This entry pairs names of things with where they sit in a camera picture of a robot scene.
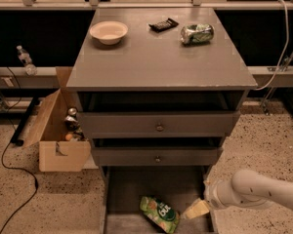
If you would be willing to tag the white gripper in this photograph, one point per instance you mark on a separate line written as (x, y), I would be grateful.
(213, 194)

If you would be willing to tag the green rice chip bag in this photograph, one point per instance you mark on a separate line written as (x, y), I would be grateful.
(160, 213)

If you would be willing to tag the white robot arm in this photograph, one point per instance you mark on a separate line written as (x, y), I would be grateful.
(246, 189)

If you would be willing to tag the grey bottom drawer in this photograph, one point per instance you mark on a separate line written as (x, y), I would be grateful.
(178, 187)

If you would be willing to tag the grey drawer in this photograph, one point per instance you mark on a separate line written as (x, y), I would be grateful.
(156, 157)
(178, 187)
(163, 124)

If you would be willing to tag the grey top drawer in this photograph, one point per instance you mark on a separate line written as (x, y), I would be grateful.
(163, 124)

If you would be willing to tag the grey middle drawer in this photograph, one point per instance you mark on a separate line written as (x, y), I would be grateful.
(156, 157)

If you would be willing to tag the grey drawer cabinet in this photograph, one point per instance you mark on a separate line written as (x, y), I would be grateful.
(152, 72)

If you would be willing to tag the dark items in box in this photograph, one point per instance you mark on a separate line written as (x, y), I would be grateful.
(74, 131)

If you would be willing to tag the cardboard box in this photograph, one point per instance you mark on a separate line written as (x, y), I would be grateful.
(57, 152)

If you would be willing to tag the crushed green soda can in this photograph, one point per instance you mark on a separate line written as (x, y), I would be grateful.
(197, 33)

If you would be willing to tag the black chocolate bar wrapper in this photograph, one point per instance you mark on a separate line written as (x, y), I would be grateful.
(163, 25)

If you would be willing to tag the white bowl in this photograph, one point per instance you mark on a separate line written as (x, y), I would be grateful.
(108, 32)

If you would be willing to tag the black floor bar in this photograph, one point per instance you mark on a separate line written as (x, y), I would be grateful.
(15, 139)

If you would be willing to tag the clear plastic water bottle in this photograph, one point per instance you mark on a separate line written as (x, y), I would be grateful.
(26, 60)

